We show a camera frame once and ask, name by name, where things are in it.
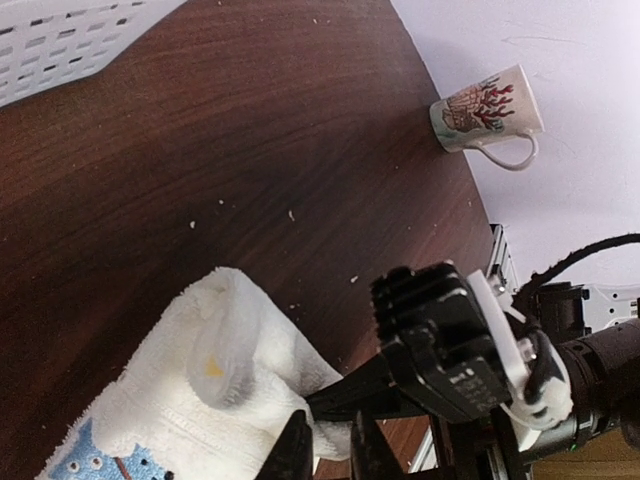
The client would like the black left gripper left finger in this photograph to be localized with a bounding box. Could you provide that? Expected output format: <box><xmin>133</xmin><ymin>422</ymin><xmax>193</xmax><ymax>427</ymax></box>
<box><xmin>257</xmin><ymin>410</ymin><xmax>314</xmax><ymax>480</ymax></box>

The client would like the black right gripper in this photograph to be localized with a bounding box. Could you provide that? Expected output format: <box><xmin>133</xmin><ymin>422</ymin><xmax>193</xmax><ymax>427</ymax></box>
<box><xmin>306</xmin><ymin>262</ymin><xmax>510</xmax><ymax>424</ymax></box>

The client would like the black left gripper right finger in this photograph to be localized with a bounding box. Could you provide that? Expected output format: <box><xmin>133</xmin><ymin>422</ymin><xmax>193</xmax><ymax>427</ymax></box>
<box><xmin>350</xmin><ymin>411</ymin><xmax>405</xmax><ymax>480</ymax></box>

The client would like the cream white towel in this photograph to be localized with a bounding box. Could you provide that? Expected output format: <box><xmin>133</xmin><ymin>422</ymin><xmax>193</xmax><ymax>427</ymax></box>
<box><xmin>41</xmin><ymin>267</ymin><xmax>340</xmax><ymax>479</ymax></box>

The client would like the white perforated plastic basket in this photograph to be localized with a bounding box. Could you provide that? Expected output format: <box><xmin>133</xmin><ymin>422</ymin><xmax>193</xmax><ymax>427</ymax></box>
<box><xmin>1</xmin><ymin>0</ymin><xmax>184</xmax><ymax>106</ymax></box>

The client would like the cream patterned cup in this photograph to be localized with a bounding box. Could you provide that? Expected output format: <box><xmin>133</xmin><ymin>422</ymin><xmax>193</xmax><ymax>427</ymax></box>
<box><xmin>429</xmin><ymin>64</ymin><xmax>544</xmax><ymax>172</ymax></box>

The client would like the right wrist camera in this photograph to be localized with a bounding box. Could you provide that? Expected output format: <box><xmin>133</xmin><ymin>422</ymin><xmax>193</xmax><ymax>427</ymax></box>
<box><xmin>467</xmin><ymin>270</ymin><xmax>573</xmax><ymax>452</ymax></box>

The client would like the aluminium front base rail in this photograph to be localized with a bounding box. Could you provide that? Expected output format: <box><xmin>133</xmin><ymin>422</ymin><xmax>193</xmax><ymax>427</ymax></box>
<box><xmin>486</xmin><ymin>224</ymin><xmax>519</xmax><ymax>293</ymax></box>

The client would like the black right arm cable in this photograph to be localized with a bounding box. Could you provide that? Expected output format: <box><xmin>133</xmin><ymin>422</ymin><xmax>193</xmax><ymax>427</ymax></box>
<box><xmin>529</xmin><ymin>233</ymin><xmax>640</xmax><ymax>286</ymax></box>

